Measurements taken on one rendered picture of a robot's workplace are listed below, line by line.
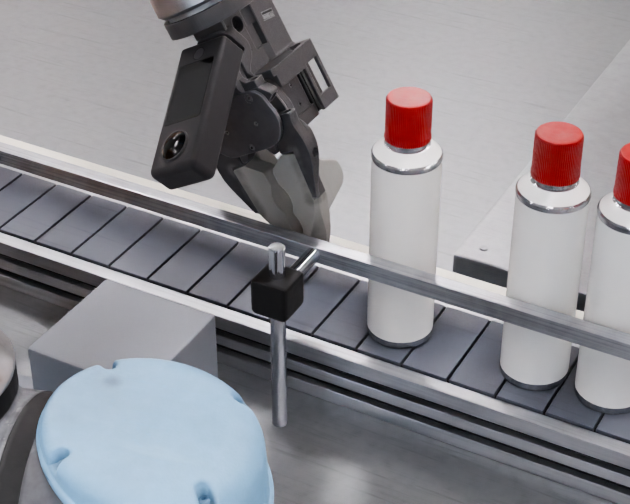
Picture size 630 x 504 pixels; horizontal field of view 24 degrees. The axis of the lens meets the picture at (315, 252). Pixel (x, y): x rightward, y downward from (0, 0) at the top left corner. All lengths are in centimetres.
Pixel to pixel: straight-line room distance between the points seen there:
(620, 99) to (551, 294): 47
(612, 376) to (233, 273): 33
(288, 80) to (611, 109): 45
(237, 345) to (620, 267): 33
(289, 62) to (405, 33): 60
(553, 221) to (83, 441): 40
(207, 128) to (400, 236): 16
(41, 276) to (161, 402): 50
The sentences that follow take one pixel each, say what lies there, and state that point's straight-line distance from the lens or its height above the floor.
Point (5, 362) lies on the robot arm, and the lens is 79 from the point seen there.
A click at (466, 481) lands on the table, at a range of 109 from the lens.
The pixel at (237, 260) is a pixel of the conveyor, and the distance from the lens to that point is 121.
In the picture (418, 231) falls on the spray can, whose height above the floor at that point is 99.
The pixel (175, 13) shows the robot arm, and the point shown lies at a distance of 108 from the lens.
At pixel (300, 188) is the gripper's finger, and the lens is 110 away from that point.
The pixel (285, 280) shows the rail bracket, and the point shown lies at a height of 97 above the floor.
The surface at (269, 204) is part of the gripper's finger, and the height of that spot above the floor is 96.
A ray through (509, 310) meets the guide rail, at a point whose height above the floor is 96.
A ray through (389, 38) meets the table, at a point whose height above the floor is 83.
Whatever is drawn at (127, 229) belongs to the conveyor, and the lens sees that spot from 126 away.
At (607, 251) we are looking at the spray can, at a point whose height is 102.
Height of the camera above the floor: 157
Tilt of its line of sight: 35 degrees down
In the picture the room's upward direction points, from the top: straight up
